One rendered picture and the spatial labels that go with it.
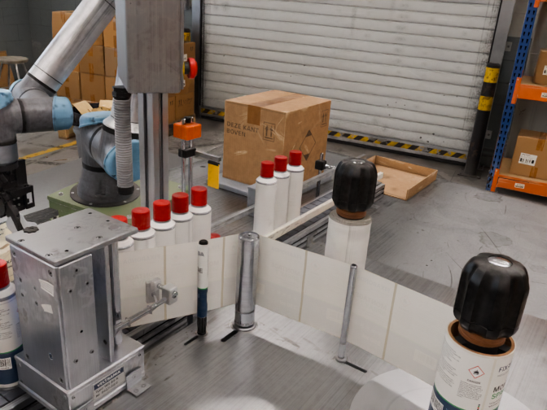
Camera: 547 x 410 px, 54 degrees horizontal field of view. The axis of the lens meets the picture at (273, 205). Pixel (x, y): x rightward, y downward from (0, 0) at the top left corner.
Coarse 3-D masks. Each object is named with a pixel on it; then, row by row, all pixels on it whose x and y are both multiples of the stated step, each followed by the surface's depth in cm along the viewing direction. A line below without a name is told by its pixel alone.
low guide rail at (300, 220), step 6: (378, 174) 180; (378, 180) 180; (330, 198) 156; (324, 204) 151; (330, 204) 154; (312, 210) 147; (318, 210) 149; (324, 210) 152; (300, 216) 142; (306, 216) 144; (312, 216) 146; (288, 222) 138; (294, 222) 139; (300, 222) 142; (282, 228) 135; (288, 228) 137; (294, 228) 140; (270, 234) 131; (276, 234) 133; (282, 234) 135
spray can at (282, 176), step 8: (280, 160) 132; (280, 168) 132; (280, 176) 132; (288, 176) 134; (280, 184) 133; (288, 184) 135; (280, 192) 134; (280, 200) 135; (280, 208) 136; (280, 216) 136; (280, 224) 137
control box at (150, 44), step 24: (120, 0) 92; (144, 0) 89; (168, 0) 90; (120, 24) 95; (144, 24) 90; (168, 24) 91; (120, 48) 98; (144, 48) 91; (168, 48) 93; (120, 72) 101; (144, 72) 93; (168, 72) 94
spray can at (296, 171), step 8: (296, 152) 137; (296, 160) 138; (288, 168) 138; (296, 168) 138; (296, 176) 138; (296, 184) 139; (288, 192) 140; (296, 192) 140; (288, 200) 141; (296, 200) 141; (288, 208) 142; (296, 208) 142; (288, 216) 142; (296, 216) 143
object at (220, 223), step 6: (360, 156) 181; (324, 174) 162; (330, 174) 165; (306, 180) 155; (312, 180) 156; (318, 180) 159; (306, 186) 154; (246, 210) 132; (252, 210) 134; (228, 216) 127; (234, 216) 128; (240, 216) 130; (216, 222) 124; (222, 222) 125; (228, 222) 127; (216, 228) 123
